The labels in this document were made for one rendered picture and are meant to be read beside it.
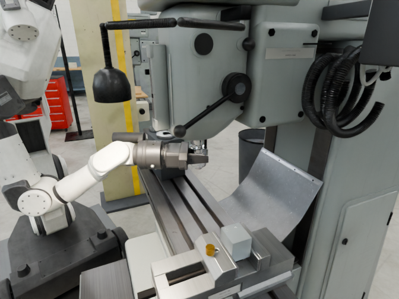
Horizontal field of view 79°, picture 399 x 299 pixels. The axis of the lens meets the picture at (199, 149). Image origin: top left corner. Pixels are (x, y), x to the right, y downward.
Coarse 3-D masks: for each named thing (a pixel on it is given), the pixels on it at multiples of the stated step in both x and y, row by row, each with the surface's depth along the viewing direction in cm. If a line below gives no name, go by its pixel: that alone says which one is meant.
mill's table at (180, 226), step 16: (144, 176) 113; (192, 176) 113; (160, 192) 101; (176, 192) 101; (192, 192) 101; (208, 192) 101; (160, 208) 91; (176, 208) 91; (192, 208) 91; (208, 208) 95; (160, 224) 89; (176, 224) 83; (192, 224) 83; (208, 224) 83; (224, 224) 83; (176, 240) 76; (192, 240) 76; (288, 288) 61
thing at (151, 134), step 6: (150, 126) 118; (144, 132) 117; (150, 132) 114; (156, 132) 113; (162, 132) 110; (168, 132) 110; (150, 138) 111; (156, 138) 106; (162, 138) 105; (168, 138) 105; (174, 138) 106; (168, 168) 108; (174, 168) 110; (156, 174) 114; (162, 174) 108; (168, 174) 109; (174, 174) 111; (180, 174) 113; (162, 180) 109
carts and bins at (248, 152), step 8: (240, 136) 284; (248, 136) 293; (256, 136) 294; (264, 136) 291; (240, 144) 267; (248, 144) 256; (256, 144) 251; (240, 152) 271; (248, 152) 260; (256, 152) 255; (240, 160) 274; (248, 160) 263; (240, 168) 279; (248, 168) 268; (240, 176) 283
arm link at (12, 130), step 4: (0, 120) 63; (0, 124) 61; (4, 124) 62; (8, 124) 63; (12, 124) 65; (0, 128) 61; (4, 128) 62; (8, 128) 63; (12, 128) 64; (0, 132) 61; (4, 132) 62; (8, 132) 63; (12, 132) 64; (16, 132) 65; (0, 136) 61; (4, 136) 62; (8, 136) 63
